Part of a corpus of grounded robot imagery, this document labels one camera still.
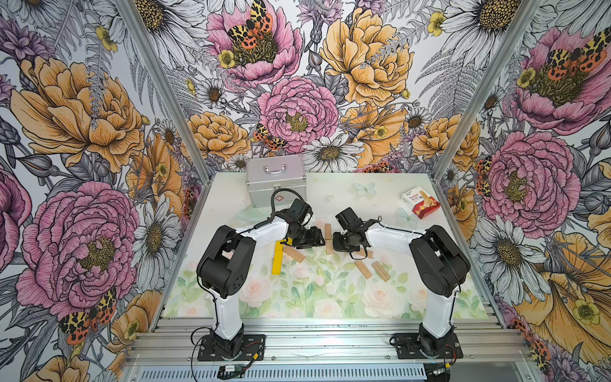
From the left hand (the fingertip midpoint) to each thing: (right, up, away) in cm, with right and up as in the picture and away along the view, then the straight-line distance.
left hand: (316, 249), depth 92 cm
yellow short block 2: (-15, -4, +2) cm, 16 cm away
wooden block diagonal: (+18, -7, -3) cm, 19 cm away
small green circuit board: (-26, -30, -21) cm, 45 cm away
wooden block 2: (+5, +2, -4) cm, 7 cm away
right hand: (+8, -1, +3) cm, 9 cm away
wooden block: (-9, -2, +2) cm, 9 cm away
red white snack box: (+45, +18, +16) cm, 51 cm away
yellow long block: (-9, +5, -13) cm, 16 cm away
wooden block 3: (+24, -9, -3) cm, 26 cm away
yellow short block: (-15, -1, +3) cm, 15 cm away
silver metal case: (-21, +29, +11) cm, 38 cm away
